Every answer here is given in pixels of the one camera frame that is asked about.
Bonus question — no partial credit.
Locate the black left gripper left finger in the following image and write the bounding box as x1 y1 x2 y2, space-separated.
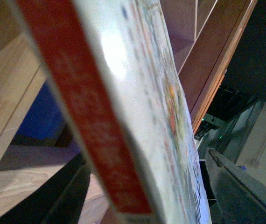
0 154 91 224

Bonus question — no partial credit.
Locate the red spine white cover book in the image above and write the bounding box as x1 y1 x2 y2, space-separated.
8 0 211 224

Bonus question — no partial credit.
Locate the wooden shelf unit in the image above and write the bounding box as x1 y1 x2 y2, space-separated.
161 0 257 131
0 0 115 224

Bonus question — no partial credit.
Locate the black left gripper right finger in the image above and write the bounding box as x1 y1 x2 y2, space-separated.
205 148 266 224

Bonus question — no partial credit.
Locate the right wooden shelf unit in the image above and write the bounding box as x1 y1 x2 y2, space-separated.
161 0 257 131

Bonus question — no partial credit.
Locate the left wooden shelf unit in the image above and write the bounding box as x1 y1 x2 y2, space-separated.
0 0 115 224

